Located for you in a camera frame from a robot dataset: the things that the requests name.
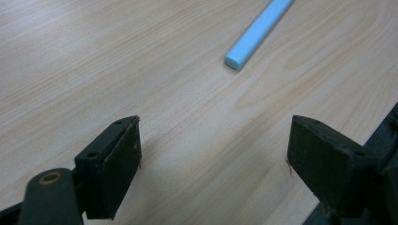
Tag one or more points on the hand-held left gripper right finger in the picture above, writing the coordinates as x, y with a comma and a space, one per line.
322, 162

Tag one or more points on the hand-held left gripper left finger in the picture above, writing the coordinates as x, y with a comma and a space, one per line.
112, 168

